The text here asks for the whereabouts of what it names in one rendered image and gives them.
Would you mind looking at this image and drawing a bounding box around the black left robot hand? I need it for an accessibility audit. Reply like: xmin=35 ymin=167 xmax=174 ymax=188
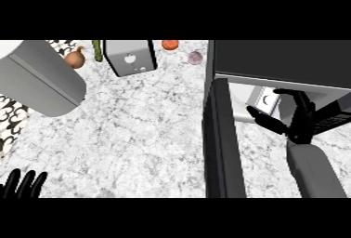
xmin=0 ymin=168 xmax=48 ymax=199

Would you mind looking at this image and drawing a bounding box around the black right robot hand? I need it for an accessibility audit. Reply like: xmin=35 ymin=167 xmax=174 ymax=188
xmin=244 ymin=88 xmax=317 ymax=145

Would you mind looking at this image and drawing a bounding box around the white milk carton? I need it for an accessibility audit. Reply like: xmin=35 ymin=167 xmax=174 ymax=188
xmin=253 ymin=86 xmax=281 ymax=116

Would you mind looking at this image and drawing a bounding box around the dark grey microwave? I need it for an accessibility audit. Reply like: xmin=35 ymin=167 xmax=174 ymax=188
xmin=206 ymin=40 xmax=351 ymax=136

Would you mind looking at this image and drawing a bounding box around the dark grey microwave door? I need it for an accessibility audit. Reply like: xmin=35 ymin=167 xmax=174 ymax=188
xmin=202 ymin=77 xmax=247 ymax=199

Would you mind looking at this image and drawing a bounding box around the purple garlic bulb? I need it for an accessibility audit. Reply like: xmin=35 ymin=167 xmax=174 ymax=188
xmin=185 ymin=50 xmax=205 ymax=66

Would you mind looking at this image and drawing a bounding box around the orange fruit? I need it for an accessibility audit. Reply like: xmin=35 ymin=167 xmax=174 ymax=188
xmin=160 ymin=40 xmax=181 ymax=51

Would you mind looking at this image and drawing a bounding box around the brown onion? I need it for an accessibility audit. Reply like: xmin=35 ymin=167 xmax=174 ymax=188
xmin=63 ymin=46 xmax=88 ymax=70

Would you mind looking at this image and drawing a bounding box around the green vegetable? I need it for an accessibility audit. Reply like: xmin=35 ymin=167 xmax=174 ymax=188
xmin=89 ymin=40 xmax=106 ymax=63

